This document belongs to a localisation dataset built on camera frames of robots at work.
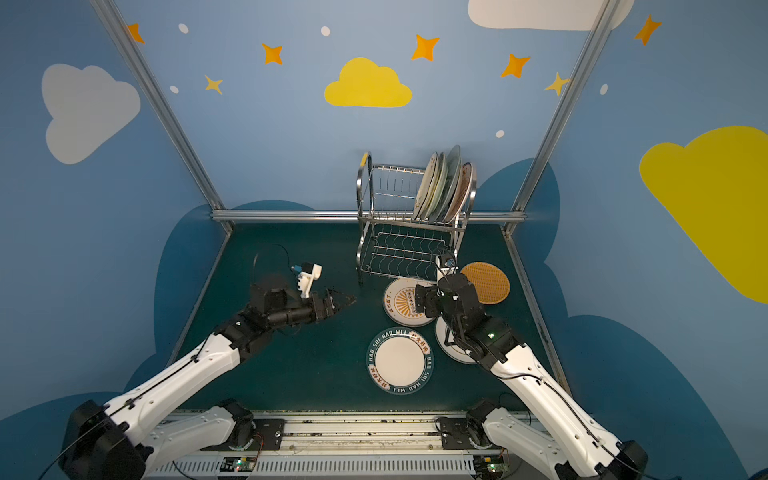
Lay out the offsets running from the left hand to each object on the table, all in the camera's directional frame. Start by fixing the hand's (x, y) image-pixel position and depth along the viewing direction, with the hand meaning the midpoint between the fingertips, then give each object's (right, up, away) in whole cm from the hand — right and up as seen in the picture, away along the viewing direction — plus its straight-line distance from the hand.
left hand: (349, 303), depth 72 cm
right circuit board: (+34, -39, 0) cm, 52 cm away
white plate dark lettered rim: (+13, -19, +15) cm, 27 cm away
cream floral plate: (+21, +34, +20) cm, 45 cm away
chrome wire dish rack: (+11, +17, +40) cm, 45 cm away
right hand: (+22, +5, +2) cm, 23 cm away
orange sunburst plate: (+14, -4, +28) cm, 31 cm away
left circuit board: (-27, -38, -1) cm, 47 cm away
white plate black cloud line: (+22, -6, -13) cm, 26 cm away
